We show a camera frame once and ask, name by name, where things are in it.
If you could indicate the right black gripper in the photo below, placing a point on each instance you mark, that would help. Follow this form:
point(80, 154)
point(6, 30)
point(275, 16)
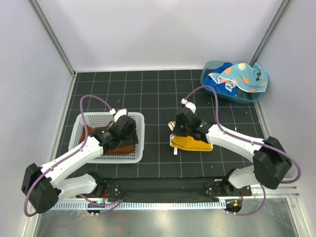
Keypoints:
point(177, 131)

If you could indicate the right aluminium frame post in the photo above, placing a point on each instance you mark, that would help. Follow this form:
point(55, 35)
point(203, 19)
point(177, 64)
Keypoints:
point(281, 11)

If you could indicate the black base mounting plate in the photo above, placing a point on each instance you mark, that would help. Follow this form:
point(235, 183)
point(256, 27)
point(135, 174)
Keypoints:
point(170, 190)

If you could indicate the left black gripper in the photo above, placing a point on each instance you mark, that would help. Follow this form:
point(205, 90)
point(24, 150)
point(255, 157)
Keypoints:
point(133, 139)

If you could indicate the white perforated plastic basket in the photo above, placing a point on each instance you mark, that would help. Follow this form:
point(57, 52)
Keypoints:
point(101, 119)

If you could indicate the aluminium frame post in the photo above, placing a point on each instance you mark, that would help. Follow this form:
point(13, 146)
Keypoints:
point(51, 34)
point(281, 11)

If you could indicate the left aluminium frame post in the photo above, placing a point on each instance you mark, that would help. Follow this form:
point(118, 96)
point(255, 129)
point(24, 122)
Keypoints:
point(51, 34)

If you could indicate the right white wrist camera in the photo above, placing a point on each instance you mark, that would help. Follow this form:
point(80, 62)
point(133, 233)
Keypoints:
point(189, 105)

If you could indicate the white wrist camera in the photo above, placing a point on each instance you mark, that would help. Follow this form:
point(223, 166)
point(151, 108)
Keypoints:
point(117, 114)
point(189, 105)

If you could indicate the light blue polka-dot towel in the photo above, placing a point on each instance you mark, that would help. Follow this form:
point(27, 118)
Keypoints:
point(251, 79)

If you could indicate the blue plastic tub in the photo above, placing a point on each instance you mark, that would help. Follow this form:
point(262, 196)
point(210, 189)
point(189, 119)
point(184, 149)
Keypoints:
point(237, 95)

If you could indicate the aluminium front rail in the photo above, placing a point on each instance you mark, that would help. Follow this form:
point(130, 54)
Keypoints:
point(283, 191)

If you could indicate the blue patterned towel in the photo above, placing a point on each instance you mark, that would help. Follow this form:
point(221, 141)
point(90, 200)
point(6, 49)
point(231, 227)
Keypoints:
point(180, 140)

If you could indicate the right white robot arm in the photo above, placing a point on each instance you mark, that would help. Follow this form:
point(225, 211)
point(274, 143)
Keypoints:
point(269, 161)

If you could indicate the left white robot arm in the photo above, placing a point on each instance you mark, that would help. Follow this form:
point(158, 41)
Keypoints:
point(45, 185)

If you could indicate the slotted cable duct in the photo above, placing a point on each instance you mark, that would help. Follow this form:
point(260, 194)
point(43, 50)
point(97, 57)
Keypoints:
point(84, 205)

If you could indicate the brown towel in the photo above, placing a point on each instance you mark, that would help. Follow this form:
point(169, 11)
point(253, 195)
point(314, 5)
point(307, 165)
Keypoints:
point(123, 149)

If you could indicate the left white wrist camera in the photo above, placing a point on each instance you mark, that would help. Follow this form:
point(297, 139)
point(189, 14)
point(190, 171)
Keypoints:
point(117, 114)

